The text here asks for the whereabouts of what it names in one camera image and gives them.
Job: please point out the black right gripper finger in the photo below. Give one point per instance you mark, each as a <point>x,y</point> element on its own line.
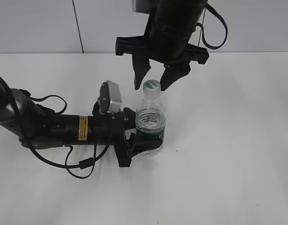
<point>141,66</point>
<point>174,73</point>

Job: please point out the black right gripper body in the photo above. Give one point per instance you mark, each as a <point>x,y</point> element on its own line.
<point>167,34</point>

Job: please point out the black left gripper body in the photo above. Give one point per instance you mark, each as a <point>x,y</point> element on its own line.
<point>108,129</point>

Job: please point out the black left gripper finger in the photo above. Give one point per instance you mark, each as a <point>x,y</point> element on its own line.
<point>129,118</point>
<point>138,144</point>

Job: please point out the clear Cestbon water bottle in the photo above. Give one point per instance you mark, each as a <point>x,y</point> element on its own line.
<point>151,120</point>

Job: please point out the white green bottle cap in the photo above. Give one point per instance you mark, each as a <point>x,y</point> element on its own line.
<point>152,88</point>

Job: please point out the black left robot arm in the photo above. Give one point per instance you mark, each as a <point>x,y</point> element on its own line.
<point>40,128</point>

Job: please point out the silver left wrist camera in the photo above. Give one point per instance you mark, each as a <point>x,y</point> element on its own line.
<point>109,99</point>

